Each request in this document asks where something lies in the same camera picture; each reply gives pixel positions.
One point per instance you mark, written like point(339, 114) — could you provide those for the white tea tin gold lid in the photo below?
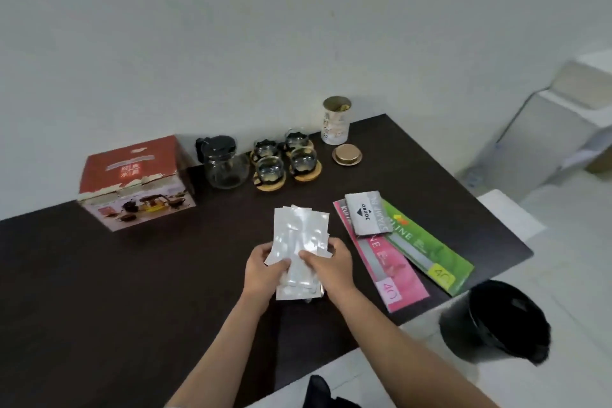
point(335, 125)

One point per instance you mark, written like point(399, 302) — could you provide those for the clear plastic water bottle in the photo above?
point(474, 177)

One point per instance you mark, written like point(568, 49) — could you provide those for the group of silver foil pouches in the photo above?
point(301, 231)

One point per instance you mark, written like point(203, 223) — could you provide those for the glass teapot black lid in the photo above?
point(222, 168)

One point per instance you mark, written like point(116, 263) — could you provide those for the person's left forearm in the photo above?
point(224, 355)

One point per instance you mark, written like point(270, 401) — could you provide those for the pink packet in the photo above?
point(392, 274)

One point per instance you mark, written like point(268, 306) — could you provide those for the black waste bin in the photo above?
point(497, 321)

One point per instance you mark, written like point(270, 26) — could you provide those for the gold round tin lid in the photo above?
point(347, 155)

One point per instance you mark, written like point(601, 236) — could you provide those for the person's right forearm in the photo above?
point(411, 360)

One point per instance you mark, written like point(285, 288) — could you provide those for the person's black trousers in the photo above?
point(320, 393)

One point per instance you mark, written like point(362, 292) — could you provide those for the person's right hand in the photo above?
point(334, 274)

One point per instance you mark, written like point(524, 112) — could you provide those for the red cardboard tea set box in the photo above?
point(129, 159)

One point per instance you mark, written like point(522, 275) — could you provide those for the dark wooden table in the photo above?
point(119, 302)

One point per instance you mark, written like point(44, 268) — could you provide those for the glass cup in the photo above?
point(270, 168)
point(303, 161)
point(296, 139)
point(265, 149)

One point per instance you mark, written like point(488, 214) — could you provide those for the green packet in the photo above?
point(430, 250)

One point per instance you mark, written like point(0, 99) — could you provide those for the white box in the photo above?
point(514, 214)

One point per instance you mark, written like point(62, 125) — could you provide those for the white packet black logo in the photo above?
point(364, 214)

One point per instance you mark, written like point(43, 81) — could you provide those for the large grey box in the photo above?
point(545, 135)

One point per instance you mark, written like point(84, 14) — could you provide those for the person's left hand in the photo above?
point(260, 278)

